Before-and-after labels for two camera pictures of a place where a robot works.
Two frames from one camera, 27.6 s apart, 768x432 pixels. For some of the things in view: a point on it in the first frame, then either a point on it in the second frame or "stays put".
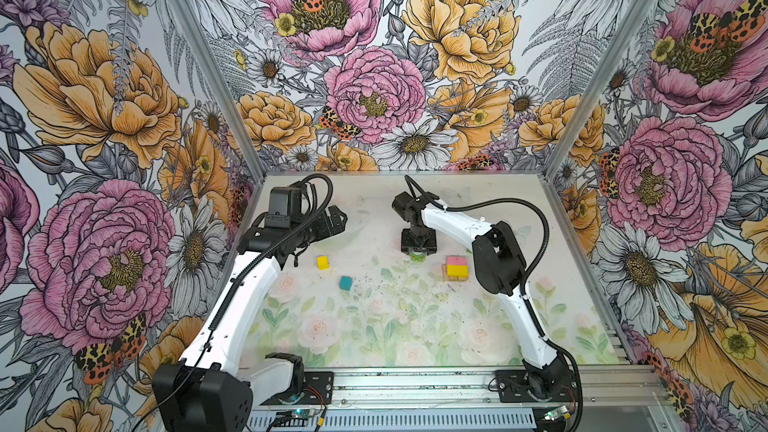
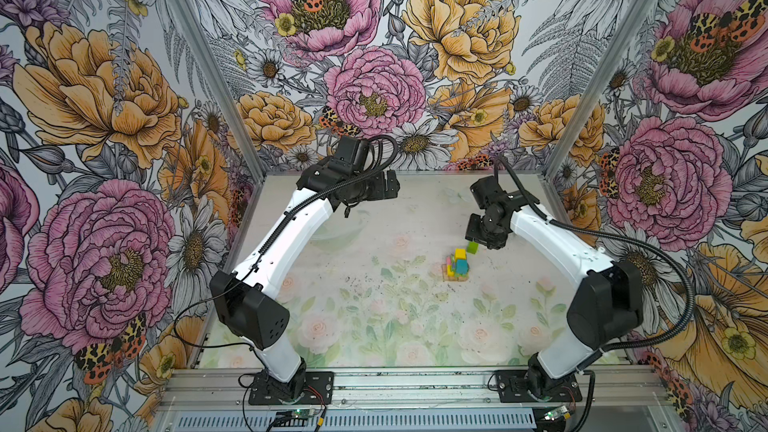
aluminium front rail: [597, 388] stays put
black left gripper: [325, 229] to [379, 192]
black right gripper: [429, 247] to [472, 231]
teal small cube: [345, 283] to [462, 266]
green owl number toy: [418, 256] to [453, 266]
